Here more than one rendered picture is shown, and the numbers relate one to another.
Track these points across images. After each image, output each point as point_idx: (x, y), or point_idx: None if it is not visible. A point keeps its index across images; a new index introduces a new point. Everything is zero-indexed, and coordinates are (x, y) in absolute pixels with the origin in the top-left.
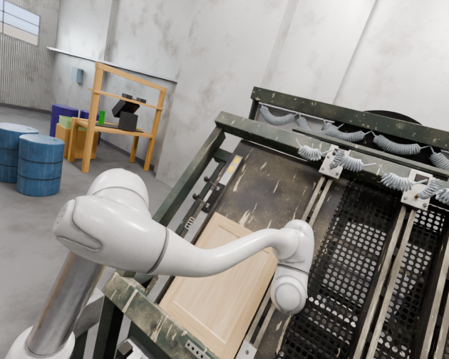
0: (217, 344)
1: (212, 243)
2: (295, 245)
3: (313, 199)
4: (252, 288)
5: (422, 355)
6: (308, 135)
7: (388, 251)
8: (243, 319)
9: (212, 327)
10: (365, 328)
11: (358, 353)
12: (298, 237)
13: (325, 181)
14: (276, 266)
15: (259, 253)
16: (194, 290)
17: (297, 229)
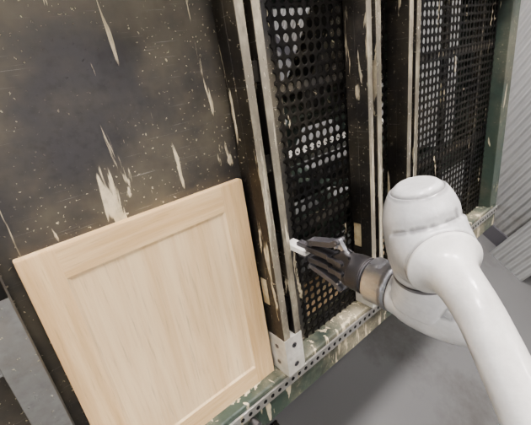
0: (248, 379)
1: (101, 319)
2: (481, 258)
3: (244, 25)
4: (238, 284)
5: (407, 161)
6: None
7: (368, 59)
8: (254, 325)
9: (227, 379)
10: (372, 185)
11: (373, 215)
12: (475, 237)
13: None
14: (417, 294)
15: (209, 230)
16: (158, 399)
17: (453, 218)
